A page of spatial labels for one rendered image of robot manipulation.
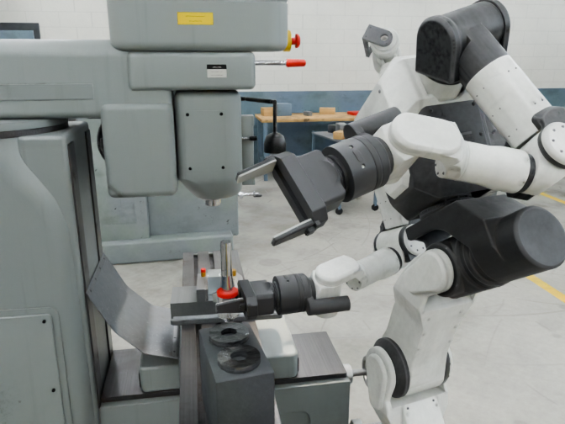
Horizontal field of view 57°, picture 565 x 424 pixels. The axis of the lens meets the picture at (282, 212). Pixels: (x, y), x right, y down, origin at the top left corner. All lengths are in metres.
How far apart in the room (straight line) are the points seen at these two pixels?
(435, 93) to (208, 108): 0.65
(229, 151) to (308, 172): 0.77
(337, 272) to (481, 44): 0.55
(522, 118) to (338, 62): 7.47
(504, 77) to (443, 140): 0.21
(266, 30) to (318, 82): 6.87
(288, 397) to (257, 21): 1.14
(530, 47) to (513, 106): 8.79
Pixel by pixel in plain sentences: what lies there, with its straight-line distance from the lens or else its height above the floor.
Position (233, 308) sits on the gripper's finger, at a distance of 1.14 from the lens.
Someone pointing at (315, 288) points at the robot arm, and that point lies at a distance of 1.18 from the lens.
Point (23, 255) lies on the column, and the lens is 1.53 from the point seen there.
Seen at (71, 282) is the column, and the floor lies 1.13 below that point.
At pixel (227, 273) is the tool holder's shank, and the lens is 1.13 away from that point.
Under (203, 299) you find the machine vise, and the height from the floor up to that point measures 1.00.
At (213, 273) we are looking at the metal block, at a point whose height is 1.06.
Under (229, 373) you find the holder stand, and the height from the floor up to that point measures 1.11.
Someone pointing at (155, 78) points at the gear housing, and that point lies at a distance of 1.45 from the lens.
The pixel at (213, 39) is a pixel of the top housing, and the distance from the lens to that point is 1.43.
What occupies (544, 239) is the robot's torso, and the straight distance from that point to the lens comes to 0.99.
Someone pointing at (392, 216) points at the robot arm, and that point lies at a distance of 1.35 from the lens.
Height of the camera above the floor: 1.72
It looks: 17 degrees down
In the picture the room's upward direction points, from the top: straight up
